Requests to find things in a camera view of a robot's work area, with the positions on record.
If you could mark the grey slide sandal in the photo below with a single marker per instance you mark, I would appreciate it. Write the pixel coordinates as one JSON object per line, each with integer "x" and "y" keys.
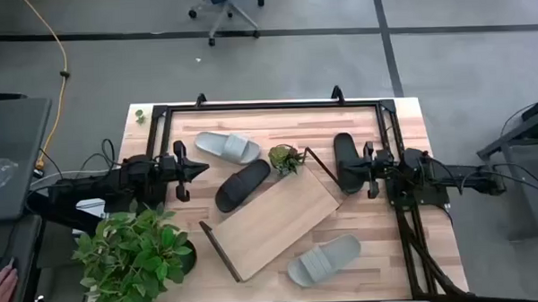
{"x": 226, "y": 147}
{"x": 322, "y": 261}

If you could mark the black low desk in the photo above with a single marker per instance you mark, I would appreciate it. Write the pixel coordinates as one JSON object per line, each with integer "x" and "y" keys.
{"x": 25, "y": 240}

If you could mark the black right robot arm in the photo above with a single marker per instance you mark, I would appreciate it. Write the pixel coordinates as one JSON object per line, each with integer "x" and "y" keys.
{"x": 453, "y": 173}

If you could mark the small succulent plant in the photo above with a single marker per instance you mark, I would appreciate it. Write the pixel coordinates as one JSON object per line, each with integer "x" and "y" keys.
{"x": 285, "y": 159}

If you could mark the small green leaf sprig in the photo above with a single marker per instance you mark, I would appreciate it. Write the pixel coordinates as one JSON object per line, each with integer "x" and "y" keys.
{"x": 140, "y": 117}

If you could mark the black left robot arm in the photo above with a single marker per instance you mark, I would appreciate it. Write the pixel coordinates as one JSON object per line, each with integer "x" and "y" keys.
{"x": 117, "y": 181}

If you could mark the black aluminium table frame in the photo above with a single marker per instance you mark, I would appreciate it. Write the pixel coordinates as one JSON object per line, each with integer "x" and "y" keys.
{"x": 272, "y": 106}

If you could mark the large green potted plant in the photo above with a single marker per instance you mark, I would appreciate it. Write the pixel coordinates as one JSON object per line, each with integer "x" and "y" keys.
{"x": 129, "y": 259}

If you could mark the dark grey side desk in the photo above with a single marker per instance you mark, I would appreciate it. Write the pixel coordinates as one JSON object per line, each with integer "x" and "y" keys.
{"x": 533, "y": 204}

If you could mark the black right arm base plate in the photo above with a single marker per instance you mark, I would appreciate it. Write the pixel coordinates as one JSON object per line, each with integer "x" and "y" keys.
{"x": 432, "y": 199}

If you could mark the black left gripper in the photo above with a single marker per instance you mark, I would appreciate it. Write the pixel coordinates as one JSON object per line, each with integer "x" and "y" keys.
{"x": 180, "y": 169}

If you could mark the black frame clamp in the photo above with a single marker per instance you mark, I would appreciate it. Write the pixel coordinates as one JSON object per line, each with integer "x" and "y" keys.
{"x": 337, "y": 95}
{"x": 201, "y": 99}

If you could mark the black computer mouse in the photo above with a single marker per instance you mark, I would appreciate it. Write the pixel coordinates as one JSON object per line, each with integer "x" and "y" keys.
{"x": 6, "y": 262}

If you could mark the white box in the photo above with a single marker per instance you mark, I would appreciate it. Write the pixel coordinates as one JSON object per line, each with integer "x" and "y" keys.
{"x": 91, "y": 206}

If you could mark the black slide sandal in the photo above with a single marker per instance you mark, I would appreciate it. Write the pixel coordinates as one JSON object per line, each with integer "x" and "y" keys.
{"x": 345, "y": 144}
{"x": 241, "y": 186}

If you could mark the clear plastic bag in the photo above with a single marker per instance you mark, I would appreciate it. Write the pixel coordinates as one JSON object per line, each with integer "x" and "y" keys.
{"x": 0, "y": 174}

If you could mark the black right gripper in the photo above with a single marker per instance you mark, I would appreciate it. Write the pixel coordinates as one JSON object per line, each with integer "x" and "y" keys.
{"x": 379, "y": 165}

